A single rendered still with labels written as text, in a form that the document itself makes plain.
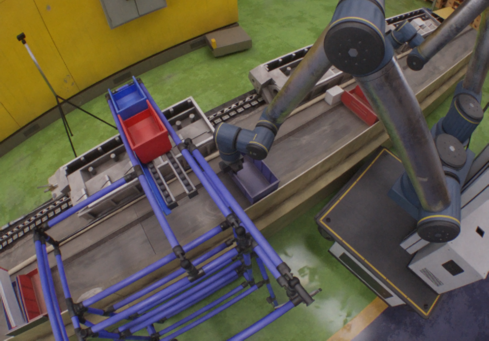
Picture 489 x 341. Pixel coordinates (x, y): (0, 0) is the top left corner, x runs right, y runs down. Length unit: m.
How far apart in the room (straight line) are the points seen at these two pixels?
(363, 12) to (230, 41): 3.30
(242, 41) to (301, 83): 2.86
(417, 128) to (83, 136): 3.38
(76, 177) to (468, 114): 2.32
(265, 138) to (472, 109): 1.17
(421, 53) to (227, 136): 1.14
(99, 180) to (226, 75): 2.35
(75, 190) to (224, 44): 2.79
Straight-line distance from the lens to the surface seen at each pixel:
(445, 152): 1.35
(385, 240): 2.18
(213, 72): 3.71
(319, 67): 1.02
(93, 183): 1.80
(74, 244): 1.92
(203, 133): 1.76
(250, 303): 2.25
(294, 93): 1.13
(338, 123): 2.08
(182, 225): 1.65
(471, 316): 2.97
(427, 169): 0.98
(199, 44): 4.21
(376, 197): 2.30
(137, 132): 1.47
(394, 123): 0.82
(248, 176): 1.73
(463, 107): 1.69
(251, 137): 1.23
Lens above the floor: 2.24
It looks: 55 degrees down
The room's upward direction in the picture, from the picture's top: 5 degrees counter-clockwise
